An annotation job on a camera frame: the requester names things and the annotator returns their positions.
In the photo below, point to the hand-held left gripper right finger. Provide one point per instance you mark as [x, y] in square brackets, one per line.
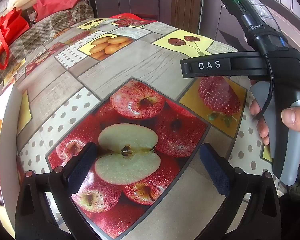
[215, 172]

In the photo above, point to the fruit print tablecloth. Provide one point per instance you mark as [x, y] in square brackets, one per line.
[140, 62]

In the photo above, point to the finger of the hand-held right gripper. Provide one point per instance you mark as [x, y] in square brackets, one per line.
[185, 68]

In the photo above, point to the red tote bag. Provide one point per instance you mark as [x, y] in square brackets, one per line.
[5, 37]

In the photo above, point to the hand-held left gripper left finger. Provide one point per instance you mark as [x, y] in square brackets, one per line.
[80, 170]

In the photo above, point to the plaid cloth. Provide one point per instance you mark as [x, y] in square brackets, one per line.
[52, 27]

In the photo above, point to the red plastic bag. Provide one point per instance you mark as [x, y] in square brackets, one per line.
[130, 21]

